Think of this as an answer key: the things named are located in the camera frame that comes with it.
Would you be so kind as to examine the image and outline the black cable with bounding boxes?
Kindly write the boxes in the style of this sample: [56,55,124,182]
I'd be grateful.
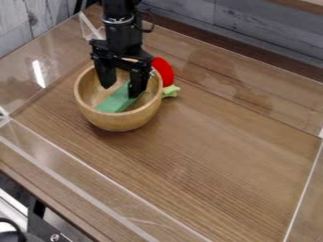
[0,216,27,242]

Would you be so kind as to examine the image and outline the brown wooden bowl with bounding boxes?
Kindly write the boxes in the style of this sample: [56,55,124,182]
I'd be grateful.
[74,65,163,131]

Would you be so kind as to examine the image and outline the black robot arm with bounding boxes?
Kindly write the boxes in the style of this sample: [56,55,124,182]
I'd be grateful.
[90,0,154,98]

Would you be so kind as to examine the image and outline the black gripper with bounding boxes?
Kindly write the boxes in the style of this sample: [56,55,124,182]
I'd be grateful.
[90,17,152,98]

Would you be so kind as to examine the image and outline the green rectangular block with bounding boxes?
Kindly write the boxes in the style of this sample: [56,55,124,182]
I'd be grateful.
[95,80,139,113]

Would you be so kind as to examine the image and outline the clear acrylic corner bracket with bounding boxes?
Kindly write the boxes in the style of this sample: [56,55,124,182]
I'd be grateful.
[79,12,106,41]

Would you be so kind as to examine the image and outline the red plush strawberry toy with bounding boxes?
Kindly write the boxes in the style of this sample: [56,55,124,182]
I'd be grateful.
[152,57,180,97]

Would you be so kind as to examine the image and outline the black metal table frame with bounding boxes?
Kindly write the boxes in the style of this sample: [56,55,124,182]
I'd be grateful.
[27,199,74,242]

